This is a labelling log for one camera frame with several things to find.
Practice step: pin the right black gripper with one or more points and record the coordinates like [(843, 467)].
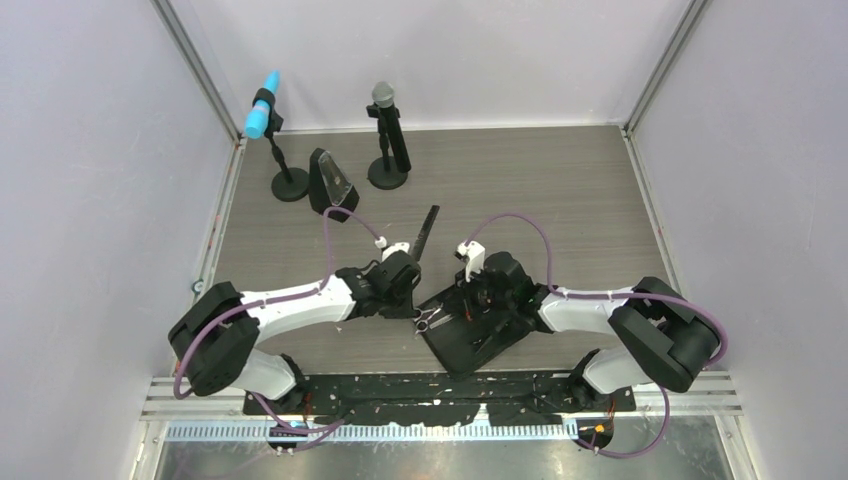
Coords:
[(466, 288)]

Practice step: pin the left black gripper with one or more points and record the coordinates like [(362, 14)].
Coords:
[(404, 312)]

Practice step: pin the black hair clip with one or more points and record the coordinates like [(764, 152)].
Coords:
[(490, 338)]

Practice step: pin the silver scissors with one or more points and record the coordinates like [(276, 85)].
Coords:
[(426, 317)]

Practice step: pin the black zip tool case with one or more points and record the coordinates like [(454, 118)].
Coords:
[(452, 336)]

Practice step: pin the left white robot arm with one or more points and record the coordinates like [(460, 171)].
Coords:
[(216, 341)]

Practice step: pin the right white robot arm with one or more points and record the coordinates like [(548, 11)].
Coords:
[(664, 339)]

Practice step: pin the black hair comb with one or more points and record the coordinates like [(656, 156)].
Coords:
[(424, 233)]

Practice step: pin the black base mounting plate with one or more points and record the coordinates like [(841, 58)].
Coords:
[(512, 398)]

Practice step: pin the right black mic stand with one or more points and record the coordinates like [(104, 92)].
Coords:
[(390, 171)]

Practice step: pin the black mic stand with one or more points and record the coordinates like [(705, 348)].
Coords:
[(289, 184), (390, 171)]

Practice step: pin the black metronome clear cover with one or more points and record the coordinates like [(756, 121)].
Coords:
[(329, 186)]

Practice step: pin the left black mic stand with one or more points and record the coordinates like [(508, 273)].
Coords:
[(289, 184)]

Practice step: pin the grey black microphone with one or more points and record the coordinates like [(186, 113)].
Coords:
[(383, 94)]

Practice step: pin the blue microphone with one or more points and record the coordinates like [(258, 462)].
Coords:
[(263, 107)]

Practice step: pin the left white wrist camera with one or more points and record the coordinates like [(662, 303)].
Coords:
[(387, 249)]

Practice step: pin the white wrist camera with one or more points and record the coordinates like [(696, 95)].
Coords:
[(472, 254), (387, 249)]

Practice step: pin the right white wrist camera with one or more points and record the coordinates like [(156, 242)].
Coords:
[(472, 254)]

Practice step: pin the aluminium frame rail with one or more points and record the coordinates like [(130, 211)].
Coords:
[(219, 418)]

